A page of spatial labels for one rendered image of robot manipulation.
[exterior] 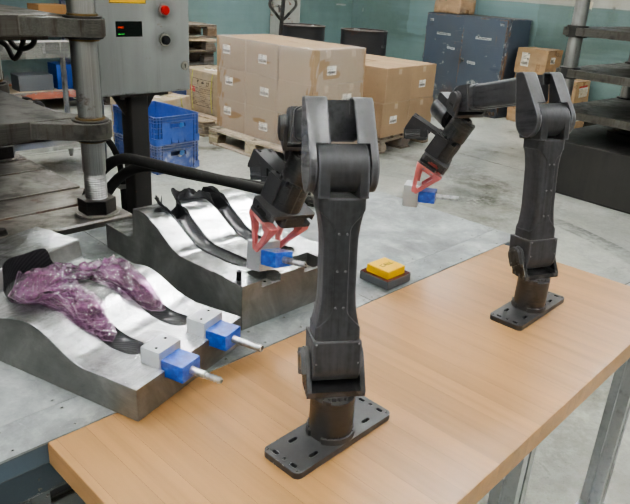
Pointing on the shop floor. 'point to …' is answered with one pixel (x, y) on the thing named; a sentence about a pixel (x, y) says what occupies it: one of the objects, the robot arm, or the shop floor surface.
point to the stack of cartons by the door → (545, 59)
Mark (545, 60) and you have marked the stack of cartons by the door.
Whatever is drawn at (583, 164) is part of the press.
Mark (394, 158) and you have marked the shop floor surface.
